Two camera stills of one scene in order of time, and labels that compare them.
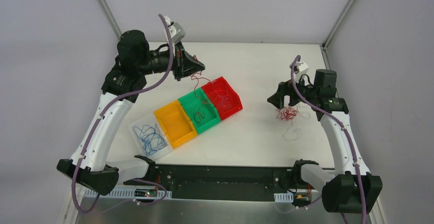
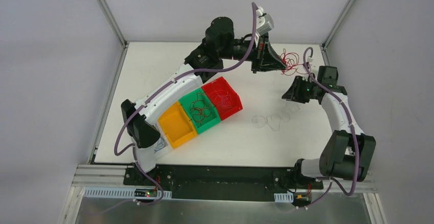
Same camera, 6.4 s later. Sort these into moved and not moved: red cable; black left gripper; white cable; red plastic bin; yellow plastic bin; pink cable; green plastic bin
Moved: red cable; black left gripper; white cable
Not moved: yellow plastic bin; pink cable; red plastic bin; green plastic bin
